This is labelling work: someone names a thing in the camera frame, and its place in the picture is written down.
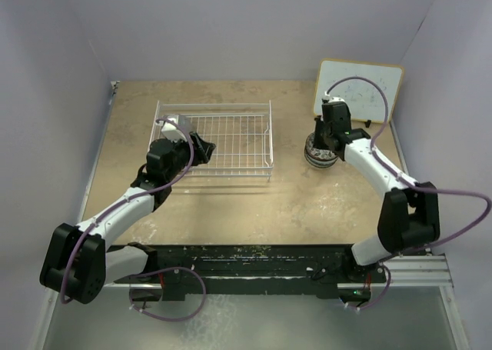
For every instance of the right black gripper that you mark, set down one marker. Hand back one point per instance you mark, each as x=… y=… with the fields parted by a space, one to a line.
x=319 y=124

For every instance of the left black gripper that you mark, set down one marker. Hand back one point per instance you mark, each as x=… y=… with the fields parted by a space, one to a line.
x=201 y=149

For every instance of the grey striped bowl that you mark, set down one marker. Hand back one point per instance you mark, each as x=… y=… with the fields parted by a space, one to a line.
x=319 y=158

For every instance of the white wire dish rack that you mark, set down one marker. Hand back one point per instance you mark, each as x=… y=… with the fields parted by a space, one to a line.
x=242 y=133

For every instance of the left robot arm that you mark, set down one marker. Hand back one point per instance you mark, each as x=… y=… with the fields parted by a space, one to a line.
x=79 y=260

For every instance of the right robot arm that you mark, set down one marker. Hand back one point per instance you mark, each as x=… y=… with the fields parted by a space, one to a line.
x=409 y=218

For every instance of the yellow framed whiteboard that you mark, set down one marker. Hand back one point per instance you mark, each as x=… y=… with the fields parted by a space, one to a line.
x=369 y=89

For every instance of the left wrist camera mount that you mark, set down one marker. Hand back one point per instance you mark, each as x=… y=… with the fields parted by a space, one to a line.
x=174 y=127

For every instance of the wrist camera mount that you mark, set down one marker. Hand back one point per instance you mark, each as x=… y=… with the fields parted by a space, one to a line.
x=174 y=127
x=330 y=99

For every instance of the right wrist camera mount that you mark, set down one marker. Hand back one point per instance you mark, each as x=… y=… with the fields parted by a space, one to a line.
x=330 y=99

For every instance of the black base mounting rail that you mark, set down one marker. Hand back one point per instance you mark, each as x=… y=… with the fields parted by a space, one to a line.
x=323 y=271

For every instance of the aluminium extrusion frame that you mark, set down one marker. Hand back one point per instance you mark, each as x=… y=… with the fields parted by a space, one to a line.
x=410 y=270

